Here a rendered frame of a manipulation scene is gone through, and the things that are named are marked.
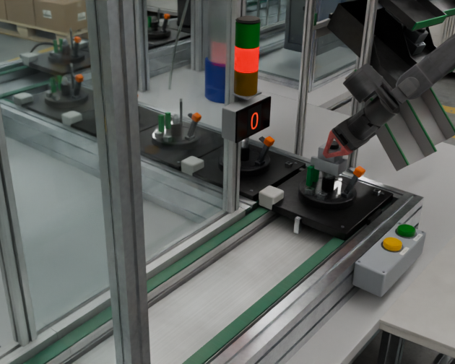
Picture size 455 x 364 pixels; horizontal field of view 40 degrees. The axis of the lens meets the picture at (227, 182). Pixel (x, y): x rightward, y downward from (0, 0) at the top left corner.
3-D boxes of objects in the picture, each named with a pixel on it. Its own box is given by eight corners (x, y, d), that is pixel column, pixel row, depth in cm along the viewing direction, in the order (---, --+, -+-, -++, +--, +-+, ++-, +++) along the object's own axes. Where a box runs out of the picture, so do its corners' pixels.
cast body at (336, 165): (346, 170, 150) (349, 143, 147) (337, 176, 147) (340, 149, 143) (315, 160, 154) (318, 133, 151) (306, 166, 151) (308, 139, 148)
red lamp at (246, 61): (263, 68, 131) (263, 45, 129) (248, 74, 128) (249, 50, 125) (243, 63, 134) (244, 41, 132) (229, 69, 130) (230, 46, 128)
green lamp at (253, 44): (263, 45, 129) (265, 21, 126) (249, 50, 125) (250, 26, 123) (244, 40, 131) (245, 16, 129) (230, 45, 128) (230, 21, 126)
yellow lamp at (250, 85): (261, 92, 134) (263, 69, 131) (248, 97, 130) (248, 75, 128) (243, 86, 136) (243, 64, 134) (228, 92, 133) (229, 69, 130)
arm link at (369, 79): (423, 86, 129) (420, 87, 137) (386, 43, 130) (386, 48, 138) (376, 124, 132) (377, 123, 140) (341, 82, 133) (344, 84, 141)
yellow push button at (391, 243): (404, 248, 137) (405, 240, 136) (396, 256, 135) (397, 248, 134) (387, 242, 139) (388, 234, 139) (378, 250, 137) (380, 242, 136)
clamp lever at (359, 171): (352, 193, 150) (366, 170, 145) (348, 196, 148) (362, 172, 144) (340, 183, 151) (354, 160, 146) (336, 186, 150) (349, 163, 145)
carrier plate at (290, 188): (392, 200, 157) (393, 192, 155) (344, 241, 140) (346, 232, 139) (310, 171, 169) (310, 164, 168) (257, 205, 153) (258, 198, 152)
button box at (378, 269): (422, 253, 145) (427, 231, 142) (380, 298, 130) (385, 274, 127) (394, 243, 149) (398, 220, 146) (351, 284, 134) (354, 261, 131)
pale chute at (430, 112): (445, 140, 180) (458, 133, 177) (419, 152, 173) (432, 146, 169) (398, 56, 184) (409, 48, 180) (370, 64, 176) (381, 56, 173)
